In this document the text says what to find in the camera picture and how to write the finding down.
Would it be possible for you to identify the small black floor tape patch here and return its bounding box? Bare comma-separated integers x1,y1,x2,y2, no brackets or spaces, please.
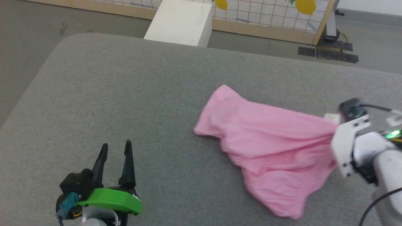
298,46,316,57

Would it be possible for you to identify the large black floor tape patch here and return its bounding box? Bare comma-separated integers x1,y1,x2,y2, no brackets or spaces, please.
316,39,359,64

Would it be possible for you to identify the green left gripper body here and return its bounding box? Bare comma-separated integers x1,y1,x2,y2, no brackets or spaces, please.
77,187,142,216

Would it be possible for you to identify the pink garment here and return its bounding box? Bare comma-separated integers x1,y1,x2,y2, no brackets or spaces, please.
193,84,341,219

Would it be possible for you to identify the white rectangular box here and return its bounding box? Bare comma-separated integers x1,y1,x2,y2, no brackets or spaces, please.
144,0,213,47

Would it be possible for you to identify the left camera cable teal connector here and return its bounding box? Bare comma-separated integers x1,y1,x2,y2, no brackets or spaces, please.
56,192,81,226

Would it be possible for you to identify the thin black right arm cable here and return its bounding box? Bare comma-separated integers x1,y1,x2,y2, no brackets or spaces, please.
358,187,402,226

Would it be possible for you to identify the lemon print grid partition screen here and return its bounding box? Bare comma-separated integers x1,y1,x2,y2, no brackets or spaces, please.
25,0,336,45

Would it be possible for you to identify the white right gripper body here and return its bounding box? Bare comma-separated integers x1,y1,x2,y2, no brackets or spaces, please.
331,115,371,178

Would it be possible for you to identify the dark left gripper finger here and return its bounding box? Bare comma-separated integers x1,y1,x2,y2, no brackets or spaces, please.
92,143,109,189
119,140,136,189

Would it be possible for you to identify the grey metal stand leg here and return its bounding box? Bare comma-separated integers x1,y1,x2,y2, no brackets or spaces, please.
325,0,341,42

